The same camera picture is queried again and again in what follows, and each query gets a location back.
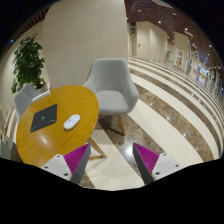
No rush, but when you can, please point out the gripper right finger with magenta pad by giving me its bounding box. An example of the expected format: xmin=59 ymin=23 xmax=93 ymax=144
xmin=133 ymin=143 xmax=182 ymax=185

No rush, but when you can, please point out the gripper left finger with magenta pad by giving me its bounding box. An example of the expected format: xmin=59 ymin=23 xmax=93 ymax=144
xmin=42 ymin=144 xmax=91 ymax=185

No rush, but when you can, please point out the white computer mouse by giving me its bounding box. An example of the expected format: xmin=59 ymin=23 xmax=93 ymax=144
xmin=64 ymin=114 xmax=80 ymax=130

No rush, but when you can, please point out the round wooden table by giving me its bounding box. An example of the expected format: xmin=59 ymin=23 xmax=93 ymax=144
xmin=16 ymin=85 xmax=106 ymax=167

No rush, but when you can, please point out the grey chair behind table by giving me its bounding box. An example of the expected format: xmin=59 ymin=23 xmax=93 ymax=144
xmin=12 ymin=83 xmax=52 ymax=122

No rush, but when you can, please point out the grey armchair with wooden legs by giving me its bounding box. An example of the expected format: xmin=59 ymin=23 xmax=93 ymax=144
xmin=83 ymin=58 xmax=139 ymax=134

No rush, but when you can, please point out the red and white banner stand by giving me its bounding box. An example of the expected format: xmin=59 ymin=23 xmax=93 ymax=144
xmin=174 ymin=49 xmax=184 ymax=70

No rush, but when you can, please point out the green potted plant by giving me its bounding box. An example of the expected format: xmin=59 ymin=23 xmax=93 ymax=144
xmin=11 ymin=35 xmax=45 ymax=93

